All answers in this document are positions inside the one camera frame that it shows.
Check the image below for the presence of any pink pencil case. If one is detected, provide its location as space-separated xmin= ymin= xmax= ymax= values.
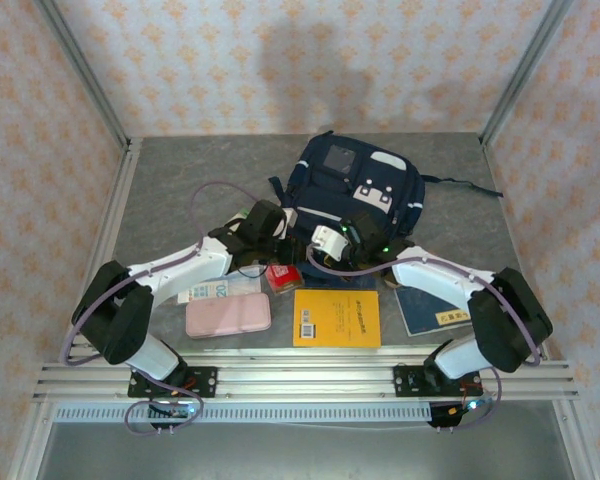
xmin=184 ymin=292 xmax=273 ymax=340

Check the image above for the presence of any orange book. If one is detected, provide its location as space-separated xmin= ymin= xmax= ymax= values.
xmin=292 ymin=288 xmax=383 ymax=349

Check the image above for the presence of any aluminium frame leg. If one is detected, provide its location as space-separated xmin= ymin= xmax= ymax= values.
xmin=7 ymin=402 xmax=56 ymax=480
xmin=552 ymin=399 xmax=600 ymax=480

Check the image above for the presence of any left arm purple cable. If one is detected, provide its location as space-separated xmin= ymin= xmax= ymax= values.
xmin=59 ymin=182 xmax=261 ymax=437

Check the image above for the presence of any navy book with flower print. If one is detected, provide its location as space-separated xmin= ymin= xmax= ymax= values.
xmin=299 ymin=269 xmax=379 ymax=291

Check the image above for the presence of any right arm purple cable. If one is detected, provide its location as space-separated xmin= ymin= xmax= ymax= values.
xmin=304 ymin=242 xmax=544 ymax=432

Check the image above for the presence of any aluminium side rail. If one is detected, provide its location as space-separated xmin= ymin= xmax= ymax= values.
xmin=59 ymin=137 xmax=144 ymax=361

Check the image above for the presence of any red packet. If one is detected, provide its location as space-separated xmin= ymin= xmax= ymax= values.
xmin=264 ymin=263 xmax=301 ymax=297

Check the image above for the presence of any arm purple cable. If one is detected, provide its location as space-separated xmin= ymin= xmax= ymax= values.
xmin=59 ymin=182 xmax=261 ymax=437
xmin=304 ymin=242 xmax=544 ymax=432

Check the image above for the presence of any aluminium corner post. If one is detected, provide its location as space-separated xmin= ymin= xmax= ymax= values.
xmin=479 ymin=0 xmax=576 ymax=146
xmin=34 ymin=0 xmax=131 ymax=151

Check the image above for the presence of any white slotted cable duct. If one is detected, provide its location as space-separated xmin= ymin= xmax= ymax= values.
xmin=53 ymin=404 xmax=434 ymax=424

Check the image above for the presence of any plain navy book yellow label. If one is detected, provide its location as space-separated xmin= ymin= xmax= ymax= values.
xmin=394 ymin=285 xmax=474 ymax=337

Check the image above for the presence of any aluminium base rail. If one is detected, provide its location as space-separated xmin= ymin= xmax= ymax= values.
xmin=32 ymin=349 xmax=581 ymax=404

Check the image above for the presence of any navy blue backpack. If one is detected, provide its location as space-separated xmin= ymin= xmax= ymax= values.
xmin=267 ymin=130 xmax=505 ymax=251

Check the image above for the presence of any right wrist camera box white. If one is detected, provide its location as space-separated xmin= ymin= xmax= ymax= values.
xmin=307 ymin=224 xmax=351 ymax=261

